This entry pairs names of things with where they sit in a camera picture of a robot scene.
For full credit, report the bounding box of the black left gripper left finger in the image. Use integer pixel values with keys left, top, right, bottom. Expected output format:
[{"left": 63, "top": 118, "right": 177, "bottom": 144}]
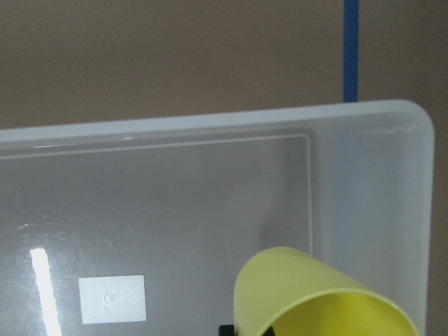
[{"left": 218, "top": 325, "right": 235, "bottom": 336}]

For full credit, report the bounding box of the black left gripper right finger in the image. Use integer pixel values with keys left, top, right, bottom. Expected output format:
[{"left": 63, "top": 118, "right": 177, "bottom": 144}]
[{"left": 263, "top": 326, "right": 275, "bottom": 336}]

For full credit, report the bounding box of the yellow plastic cup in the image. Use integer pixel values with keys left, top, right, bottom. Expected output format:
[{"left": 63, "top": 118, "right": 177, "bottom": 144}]
[{"left": 233, "top": 247, "right": 419, "bottom": 335}]

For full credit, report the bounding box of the translucent plastic storage box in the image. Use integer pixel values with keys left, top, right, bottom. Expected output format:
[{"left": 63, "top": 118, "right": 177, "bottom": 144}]
[{"left": 1, "top": 100, "right": 434, "bottom": 335}]

